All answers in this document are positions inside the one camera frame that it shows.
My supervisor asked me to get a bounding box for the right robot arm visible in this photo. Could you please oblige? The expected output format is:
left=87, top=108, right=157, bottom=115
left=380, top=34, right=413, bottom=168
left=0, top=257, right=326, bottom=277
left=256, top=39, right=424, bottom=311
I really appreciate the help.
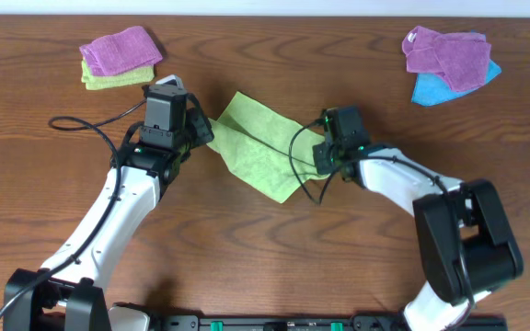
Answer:
left=312, top=107, right=524, bottom=330

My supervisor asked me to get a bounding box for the folded green cloth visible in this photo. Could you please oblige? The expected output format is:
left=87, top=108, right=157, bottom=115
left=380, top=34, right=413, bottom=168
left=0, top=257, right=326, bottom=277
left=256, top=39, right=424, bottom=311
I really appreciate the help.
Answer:
left=81, top=60, right=155, bottom=90

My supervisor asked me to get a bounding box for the right black cable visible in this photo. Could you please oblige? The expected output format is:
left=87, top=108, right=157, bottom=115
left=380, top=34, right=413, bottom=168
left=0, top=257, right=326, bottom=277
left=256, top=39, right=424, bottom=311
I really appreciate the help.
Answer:
left=287, top=119, right=476, bottom=304

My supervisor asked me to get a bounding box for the folded purple cloth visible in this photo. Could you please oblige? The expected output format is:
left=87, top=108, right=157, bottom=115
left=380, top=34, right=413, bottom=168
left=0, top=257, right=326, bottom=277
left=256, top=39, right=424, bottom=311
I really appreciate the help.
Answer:
left=79, top=26, right=163, bottom=76

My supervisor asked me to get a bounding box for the black cable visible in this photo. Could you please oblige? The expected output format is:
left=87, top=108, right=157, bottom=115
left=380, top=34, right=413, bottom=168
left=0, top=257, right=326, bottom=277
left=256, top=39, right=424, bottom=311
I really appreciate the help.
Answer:
left=0, top=98, right=149, bottom=331
left=287, top=119, right=476, bottom=304

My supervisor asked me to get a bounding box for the blue cloth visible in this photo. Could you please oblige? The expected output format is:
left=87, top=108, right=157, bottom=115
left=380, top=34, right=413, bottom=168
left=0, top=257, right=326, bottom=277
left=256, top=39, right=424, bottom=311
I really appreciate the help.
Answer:
left=411, top=59, right=501, bottom=107

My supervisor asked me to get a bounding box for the crumpled purple cloth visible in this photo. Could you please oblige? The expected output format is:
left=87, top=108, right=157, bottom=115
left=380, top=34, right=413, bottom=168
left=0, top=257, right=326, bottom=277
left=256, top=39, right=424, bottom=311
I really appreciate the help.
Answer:
left=401, top=26, right=491, bottom=92

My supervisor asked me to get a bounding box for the left black cable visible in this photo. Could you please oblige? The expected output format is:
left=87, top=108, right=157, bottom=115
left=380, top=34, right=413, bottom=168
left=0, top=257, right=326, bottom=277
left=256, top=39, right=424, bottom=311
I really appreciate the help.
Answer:
left=0, top=98, right=149, bottom=331

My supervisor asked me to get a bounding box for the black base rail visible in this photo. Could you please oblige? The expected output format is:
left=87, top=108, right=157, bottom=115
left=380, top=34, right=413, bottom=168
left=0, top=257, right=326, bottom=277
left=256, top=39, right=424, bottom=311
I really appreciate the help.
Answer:
left=148, top=303, right=509, bottom=331

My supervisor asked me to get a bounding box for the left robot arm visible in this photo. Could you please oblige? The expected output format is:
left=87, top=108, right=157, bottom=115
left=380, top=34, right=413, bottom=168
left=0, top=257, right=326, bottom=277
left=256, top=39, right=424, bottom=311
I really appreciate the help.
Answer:
left=0, top=75, right=213, bottom=330

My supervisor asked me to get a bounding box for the light green microfiber cloth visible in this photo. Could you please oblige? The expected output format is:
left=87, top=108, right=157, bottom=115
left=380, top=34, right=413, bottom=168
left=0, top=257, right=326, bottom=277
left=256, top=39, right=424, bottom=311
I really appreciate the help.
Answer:
left=208, top=92, right=326, bottom=203

